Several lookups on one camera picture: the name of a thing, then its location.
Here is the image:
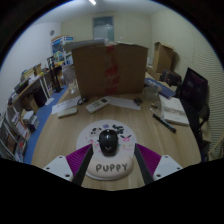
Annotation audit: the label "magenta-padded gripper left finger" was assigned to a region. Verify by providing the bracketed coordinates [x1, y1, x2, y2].
[43, 143, 95, 186]

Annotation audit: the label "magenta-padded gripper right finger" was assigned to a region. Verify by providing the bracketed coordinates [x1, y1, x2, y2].
[133, 143, 184, 185]

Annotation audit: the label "black computer mouse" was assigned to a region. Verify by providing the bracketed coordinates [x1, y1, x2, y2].
[98, 129, 120, 157]

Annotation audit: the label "round printed mouse pad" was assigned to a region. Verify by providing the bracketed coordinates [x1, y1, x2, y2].
[75, 119, 138, 181]

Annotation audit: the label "black marker pen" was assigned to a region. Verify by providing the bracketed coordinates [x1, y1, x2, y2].
[152, 113, 178, 134]

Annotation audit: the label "white remote control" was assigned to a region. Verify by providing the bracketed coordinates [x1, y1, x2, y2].
[85, 97, 111, 114]
[57, 105, 78, 119]

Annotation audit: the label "large white book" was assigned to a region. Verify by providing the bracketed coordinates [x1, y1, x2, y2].
[159, 95, 190, 126]

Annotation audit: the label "clear tape roll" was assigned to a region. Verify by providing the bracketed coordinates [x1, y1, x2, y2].
[142, 85, 160, 102]

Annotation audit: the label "blue hardcover book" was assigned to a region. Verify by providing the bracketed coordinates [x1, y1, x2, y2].
[144, 77, 176, 100]

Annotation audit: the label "black office chair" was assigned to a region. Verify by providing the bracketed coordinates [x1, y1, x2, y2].
[179, 67, 212, 158]

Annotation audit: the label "cluttered shelf unit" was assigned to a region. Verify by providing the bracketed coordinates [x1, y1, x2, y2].
[0, 61, 51, 161]

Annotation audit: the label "clear plastic jug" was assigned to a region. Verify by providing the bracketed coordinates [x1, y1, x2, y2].
[63, 66, 80, 95]

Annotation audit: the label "large brown cardboard box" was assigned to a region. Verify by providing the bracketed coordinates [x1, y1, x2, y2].
[71, 40, 149, 98]

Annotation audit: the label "tall open cardboard box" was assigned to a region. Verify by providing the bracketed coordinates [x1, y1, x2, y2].
[152, 41, 175, 75]

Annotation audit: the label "blue and white boxes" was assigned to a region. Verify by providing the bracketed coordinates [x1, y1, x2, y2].
[50, 35, 74, 68]

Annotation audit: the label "grey door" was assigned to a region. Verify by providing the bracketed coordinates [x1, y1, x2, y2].
[92, 15, 115, 42]

